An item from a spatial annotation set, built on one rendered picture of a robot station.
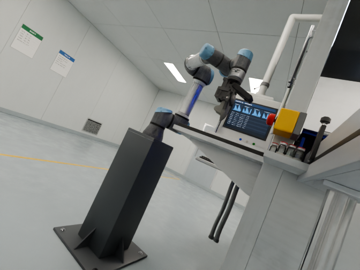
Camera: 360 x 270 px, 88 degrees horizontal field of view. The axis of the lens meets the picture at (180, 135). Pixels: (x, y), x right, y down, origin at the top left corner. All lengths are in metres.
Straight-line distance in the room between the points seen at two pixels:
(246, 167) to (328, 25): 0.60
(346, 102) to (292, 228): 0.43
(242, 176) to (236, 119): 1.09
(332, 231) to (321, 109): 0.41
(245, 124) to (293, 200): 1.20
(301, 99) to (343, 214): 0.41
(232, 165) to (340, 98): 0.43
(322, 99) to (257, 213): 0.44
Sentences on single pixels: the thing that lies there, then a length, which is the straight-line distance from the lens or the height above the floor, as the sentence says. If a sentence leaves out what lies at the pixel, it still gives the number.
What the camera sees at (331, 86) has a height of 1.18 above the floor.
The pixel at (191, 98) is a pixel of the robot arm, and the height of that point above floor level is 1.16.
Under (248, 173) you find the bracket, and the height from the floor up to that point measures 0.81.
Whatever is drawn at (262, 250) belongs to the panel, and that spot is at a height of 0.60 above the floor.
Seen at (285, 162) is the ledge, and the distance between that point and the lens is 0.57.
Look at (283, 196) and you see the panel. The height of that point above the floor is 0.78.
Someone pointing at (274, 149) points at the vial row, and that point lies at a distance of 0.66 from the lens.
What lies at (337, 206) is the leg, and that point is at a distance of 0.50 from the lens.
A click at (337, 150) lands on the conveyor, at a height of 0.87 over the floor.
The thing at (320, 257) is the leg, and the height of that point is 0.70.
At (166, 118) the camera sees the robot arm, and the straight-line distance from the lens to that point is 1.29.
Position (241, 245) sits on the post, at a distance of 0.73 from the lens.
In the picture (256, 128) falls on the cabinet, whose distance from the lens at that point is 1.80.
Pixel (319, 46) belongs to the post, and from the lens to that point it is 0.89.
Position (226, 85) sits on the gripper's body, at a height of 1.16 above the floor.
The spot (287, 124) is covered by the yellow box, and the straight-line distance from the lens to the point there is 0.65.
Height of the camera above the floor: 0.77
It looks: 5 degrees up
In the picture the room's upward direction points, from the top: 24 degrees clockwise
